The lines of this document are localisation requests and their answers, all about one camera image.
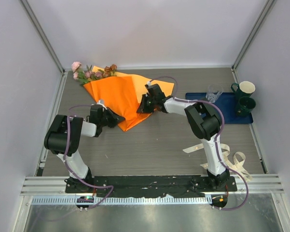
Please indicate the green mug white interior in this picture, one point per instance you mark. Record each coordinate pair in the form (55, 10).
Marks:
(244, 89)

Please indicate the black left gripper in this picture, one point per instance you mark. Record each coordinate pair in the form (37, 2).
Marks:
(115, 118)

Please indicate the orange fake flower stem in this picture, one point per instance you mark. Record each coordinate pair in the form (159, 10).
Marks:
(109, 71)

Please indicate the clear plastic cup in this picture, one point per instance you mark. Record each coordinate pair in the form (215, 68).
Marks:
(213, 92)

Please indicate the pink fake flower stem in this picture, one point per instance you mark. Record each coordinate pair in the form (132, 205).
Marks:
(91, 75)
(78, 73)

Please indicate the orange wrapping paper sheet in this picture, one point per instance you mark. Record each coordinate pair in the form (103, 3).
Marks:
(122, 93)

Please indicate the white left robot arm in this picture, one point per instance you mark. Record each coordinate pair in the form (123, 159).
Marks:
(63, 139)

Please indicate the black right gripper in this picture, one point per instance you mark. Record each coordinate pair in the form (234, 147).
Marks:
(143, 108)

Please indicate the cream printed ribbon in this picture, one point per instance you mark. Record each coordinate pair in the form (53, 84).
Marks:
(236, 165)

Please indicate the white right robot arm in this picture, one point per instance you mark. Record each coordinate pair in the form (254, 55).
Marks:
(205, 120)

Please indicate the aluminium front rail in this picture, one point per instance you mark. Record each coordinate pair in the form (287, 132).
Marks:
(52, 190)

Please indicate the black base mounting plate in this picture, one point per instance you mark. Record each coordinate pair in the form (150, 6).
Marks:
(177, 186)

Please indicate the dark green mug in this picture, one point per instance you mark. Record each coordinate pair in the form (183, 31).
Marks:
(244, 106)

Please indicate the blue plastic tray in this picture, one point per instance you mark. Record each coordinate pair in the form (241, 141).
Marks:
(226, 103)

